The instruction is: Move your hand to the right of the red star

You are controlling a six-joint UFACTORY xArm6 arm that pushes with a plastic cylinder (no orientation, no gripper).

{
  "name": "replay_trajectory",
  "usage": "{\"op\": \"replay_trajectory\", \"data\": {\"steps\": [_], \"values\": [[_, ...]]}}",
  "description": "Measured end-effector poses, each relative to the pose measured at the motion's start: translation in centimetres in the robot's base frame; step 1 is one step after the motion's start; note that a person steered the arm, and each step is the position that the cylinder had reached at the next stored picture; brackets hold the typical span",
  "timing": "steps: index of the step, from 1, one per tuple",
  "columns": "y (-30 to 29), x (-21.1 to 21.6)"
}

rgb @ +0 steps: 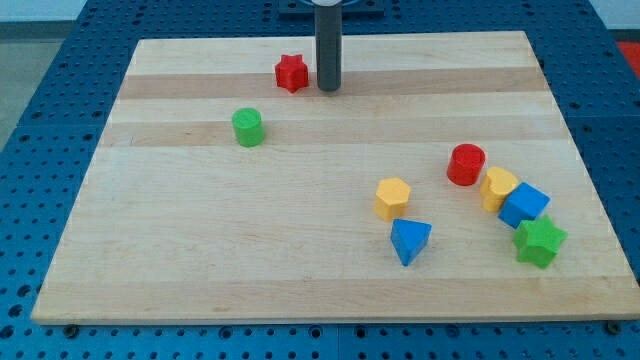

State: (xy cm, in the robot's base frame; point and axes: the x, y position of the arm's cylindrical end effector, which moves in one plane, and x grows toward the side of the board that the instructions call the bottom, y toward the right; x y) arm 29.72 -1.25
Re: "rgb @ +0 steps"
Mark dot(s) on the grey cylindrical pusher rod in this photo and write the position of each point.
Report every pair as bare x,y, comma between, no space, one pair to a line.
328,44

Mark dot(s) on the red star block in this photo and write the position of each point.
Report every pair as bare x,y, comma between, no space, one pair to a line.
292,73

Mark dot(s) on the green star block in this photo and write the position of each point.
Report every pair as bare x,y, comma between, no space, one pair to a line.
538,241

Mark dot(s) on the green cylinder block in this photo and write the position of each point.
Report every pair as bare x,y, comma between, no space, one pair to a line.
247,126

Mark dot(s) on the yellow hexagon block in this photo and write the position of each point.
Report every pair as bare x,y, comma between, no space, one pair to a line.
392,197

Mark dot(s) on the red cylinder block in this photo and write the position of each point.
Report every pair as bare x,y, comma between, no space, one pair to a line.
465,165

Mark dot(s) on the wooden board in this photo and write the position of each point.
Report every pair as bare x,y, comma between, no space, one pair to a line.
176,223

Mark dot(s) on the blue triangle block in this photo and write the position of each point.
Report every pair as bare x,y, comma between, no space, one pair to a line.
409,238

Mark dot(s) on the yellow heart block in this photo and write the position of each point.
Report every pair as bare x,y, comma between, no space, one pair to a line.
497,184

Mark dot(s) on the blue cube block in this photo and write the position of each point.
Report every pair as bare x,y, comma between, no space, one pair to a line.
524,203

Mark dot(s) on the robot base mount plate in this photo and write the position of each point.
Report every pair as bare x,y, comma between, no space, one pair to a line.
302,8

